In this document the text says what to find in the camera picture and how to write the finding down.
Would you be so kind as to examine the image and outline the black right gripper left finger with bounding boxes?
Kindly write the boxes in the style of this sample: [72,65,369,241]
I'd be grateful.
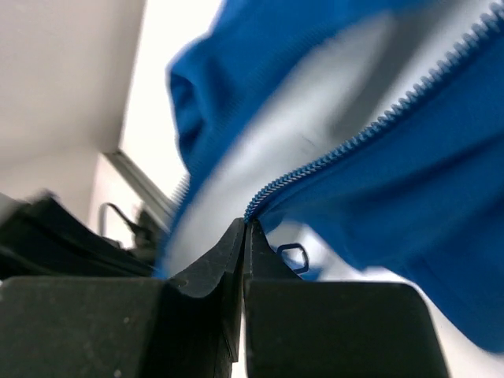
[163,218,245,299]

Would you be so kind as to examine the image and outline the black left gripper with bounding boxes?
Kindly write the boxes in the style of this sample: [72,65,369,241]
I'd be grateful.
[1,194,152,278]

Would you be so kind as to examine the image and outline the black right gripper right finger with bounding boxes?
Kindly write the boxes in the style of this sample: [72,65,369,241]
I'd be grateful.
[243,220,300,282]

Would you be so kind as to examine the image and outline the blue zip jacket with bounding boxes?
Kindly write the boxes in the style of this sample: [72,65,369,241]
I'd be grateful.
[155,1,503,353]

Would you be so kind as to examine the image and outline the aluminium left rail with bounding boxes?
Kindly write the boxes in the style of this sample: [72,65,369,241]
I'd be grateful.
[105,150,176,225]

